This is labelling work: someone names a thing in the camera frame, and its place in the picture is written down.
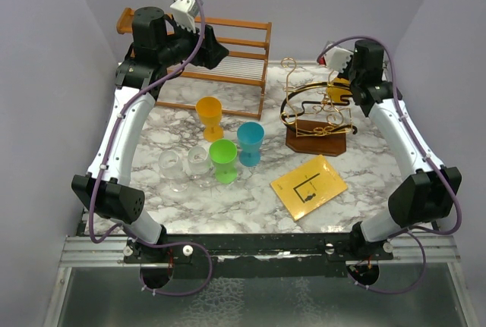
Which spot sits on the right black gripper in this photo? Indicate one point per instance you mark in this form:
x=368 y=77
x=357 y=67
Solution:
x=345 y=73

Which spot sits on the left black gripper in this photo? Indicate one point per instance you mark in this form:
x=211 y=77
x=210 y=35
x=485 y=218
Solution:
x=210 y=51

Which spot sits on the orange plastic wine glass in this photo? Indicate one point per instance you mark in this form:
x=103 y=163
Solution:
x=339 y=91
x=209 y=111

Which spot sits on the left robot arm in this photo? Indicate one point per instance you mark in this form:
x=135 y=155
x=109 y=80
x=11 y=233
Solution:
x=105 y=189

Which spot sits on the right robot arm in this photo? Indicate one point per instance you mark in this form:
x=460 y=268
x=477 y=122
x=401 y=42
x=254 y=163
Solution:
x=428 y=189

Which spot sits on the wooden dish rack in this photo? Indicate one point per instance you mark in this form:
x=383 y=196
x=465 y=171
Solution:
x=246 y=63

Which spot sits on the blue plastic wine glass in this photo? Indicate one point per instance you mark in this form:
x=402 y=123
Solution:
x=250 y=136

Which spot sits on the green plastic wine glass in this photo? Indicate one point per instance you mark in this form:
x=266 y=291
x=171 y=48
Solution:
x=223 y=154

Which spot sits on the clear wine glass right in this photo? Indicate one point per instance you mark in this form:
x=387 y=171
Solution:
x=200 y=166

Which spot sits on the clear wine glass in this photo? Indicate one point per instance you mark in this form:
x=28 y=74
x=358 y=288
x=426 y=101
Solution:
x=200 y=166
x=171 y=168

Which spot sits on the clear wine glass left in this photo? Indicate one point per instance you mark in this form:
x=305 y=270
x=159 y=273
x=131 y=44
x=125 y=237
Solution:
x=171 y=168

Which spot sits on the yellow book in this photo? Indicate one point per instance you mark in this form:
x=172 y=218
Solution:
x=308 y=187

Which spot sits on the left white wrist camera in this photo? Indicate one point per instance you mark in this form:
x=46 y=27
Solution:
x=184 y=13

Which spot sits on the gold wire wine glass rack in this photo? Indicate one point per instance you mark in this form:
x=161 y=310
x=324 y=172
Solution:
x=314 y=125

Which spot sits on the black metal base rail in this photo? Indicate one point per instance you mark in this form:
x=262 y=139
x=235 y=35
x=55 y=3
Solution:
x=196 y=256

